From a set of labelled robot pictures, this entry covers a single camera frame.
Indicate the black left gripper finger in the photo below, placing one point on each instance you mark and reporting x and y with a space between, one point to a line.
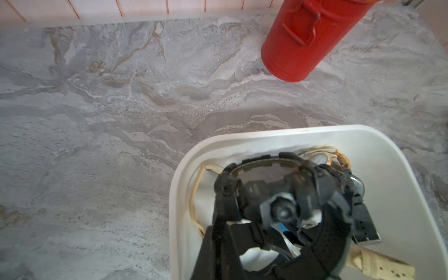
207 264

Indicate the black digital watch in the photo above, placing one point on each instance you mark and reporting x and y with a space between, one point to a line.
253 195

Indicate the cream silicone watch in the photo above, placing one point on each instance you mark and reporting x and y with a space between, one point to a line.
202 197

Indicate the gold bracelet watch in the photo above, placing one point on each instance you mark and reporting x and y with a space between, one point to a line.
327 156

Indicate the blue translucent plastic watch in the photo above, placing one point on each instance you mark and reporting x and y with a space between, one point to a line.
280 227

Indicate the white plastic storage box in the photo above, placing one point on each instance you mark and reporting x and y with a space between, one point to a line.
393 196

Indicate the red metal pencil bucket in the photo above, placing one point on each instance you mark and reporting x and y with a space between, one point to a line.
304 32

